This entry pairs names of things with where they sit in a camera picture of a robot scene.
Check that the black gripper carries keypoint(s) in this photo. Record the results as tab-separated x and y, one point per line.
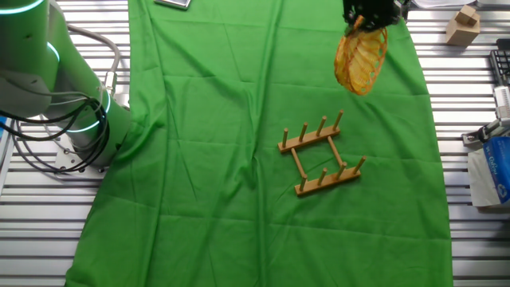
374	9

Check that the wooden dish rack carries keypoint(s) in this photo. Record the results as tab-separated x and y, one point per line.
308	139

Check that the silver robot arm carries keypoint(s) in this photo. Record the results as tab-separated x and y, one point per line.
40	60

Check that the white paper sheet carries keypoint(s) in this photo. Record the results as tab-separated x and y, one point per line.
438	3

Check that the wooden block puzzle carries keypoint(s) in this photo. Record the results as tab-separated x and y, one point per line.
460	34

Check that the silver digital kitchen scale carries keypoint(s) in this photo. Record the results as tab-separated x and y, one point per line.
175	3

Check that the blue white tissue box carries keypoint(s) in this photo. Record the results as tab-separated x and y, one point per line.
476	179

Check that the blue tissue pack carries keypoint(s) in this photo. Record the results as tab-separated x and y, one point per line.
498	167

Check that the green cloth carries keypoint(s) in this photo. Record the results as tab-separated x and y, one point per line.
179	199

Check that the metal camera pole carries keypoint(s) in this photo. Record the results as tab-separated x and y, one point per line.
405	8

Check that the silver tripod camera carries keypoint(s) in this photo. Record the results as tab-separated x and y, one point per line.
503	99

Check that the aluminium camera bracket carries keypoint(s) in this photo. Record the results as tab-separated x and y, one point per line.
478	135

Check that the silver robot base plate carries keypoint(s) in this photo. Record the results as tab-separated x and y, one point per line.
65	159

